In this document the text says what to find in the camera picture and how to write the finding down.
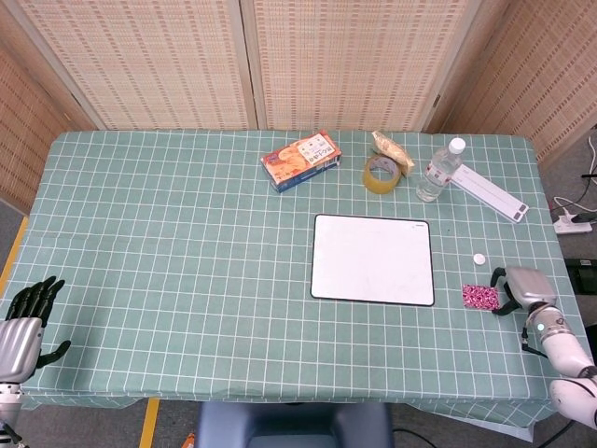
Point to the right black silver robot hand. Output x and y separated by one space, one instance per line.
529 284

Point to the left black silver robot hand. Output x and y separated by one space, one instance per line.
18 340

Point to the pink patterned square packet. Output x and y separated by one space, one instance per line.
481 297

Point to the white bottle cap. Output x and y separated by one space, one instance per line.
479 259

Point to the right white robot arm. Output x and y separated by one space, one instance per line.
564 350

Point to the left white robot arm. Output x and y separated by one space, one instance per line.
8 410

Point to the white board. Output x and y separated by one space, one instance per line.
371 259

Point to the black box on floor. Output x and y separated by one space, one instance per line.
583 275

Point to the white power strip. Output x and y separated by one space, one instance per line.
571 227

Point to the long white flat box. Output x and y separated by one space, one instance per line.
492 191

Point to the clear plastic water bottle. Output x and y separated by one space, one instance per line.
438 172

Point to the yellow packing tape roll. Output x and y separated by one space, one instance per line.
381 174

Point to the green checked tablecloth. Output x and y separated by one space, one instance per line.
186 261

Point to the clear bag of snacks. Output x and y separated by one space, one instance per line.
392 150

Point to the orange blue snack box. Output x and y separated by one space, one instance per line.
301 161

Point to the bamboo folding screen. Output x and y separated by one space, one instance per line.
298 60

